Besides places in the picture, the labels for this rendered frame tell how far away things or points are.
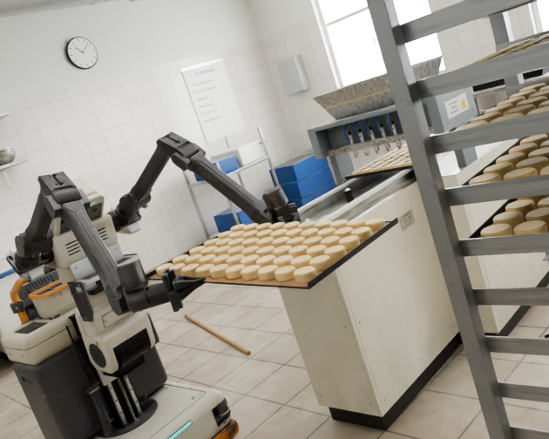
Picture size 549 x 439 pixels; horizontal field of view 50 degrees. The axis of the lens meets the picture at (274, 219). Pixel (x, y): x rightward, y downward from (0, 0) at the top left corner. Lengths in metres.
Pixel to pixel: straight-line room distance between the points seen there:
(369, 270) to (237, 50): 5.41
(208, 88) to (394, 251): 4.85
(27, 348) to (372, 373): 1.35
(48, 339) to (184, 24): 5.10
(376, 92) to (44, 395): 1.89
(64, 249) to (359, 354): 1.17
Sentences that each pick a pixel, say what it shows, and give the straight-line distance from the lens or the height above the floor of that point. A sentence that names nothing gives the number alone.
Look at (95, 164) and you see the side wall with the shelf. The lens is 6.14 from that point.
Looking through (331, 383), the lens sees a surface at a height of 0.21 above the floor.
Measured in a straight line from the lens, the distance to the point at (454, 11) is 0.93.
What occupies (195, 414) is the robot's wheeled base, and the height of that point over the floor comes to 0.26.
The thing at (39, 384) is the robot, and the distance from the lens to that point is 2.59.
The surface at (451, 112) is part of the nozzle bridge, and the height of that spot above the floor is 1.08.
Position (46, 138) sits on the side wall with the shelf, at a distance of 6.00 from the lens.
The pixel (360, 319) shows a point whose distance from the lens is 2.30.
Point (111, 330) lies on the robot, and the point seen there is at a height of 0.75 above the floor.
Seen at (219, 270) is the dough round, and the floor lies 1.02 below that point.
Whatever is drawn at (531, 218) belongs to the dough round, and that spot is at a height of 1.06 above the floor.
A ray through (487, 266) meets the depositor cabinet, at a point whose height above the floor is 0.39.
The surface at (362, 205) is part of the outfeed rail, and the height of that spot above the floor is 0.87.
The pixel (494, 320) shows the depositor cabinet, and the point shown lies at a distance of 2.82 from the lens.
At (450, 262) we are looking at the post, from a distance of 1.01.
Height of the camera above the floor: 1.38
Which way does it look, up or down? 11 degrees down
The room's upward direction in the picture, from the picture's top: 19 degrees counter-clockwise
